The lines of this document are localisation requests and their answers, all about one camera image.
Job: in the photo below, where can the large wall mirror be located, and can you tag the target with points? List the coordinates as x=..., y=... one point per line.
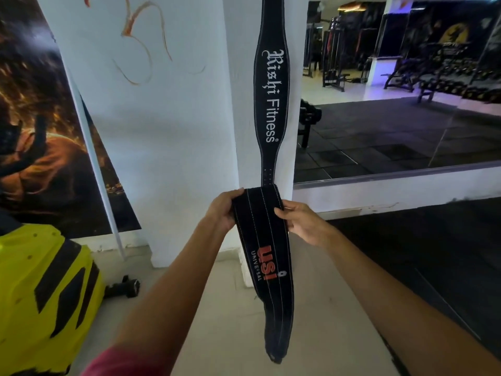
x=397, y=86

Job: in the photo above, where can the dark fiery wall poster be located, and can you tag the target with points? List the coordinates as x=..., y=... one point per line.
x=51, y=125

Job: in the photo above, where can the person's right thumb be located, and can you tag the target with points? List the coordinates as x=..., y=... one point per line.
x=285, y=215

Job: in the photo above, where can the black dumbbell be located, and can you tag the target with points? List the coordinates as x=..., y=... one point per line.
x=124, y=288

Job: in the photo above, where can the person's left forearm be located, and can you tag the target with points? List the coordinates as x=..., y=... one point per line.
x=164, y=293

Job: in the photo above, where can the person's right hand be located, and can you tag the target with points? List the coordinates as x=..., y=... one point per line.
x=309, y=225

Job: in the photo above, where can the person's left hand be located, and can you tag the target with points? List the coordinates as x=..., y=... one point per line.
x=220, y=212

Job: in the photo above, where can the red sleeve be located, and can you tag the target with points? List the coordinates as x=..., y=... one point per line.
x=117, y=364

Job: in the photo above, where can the person's left thumb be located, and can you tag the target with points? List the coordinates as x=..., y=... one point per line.
x=235, y=193

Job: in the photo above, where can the black belt with white lettering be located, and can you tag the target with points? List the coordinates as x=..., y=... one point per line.
x=271, y=86

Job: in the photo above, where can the person's right forearm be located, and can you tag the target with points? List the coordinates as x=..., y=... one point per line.
x=407, y=309

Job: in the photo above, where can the yellow and black plastic equipment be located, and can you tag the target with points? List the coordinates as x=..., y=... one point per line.
x=43, y=301

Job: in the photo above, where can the black belt with red print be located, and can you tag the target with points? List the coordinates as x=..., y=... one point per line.
x=264, y=266

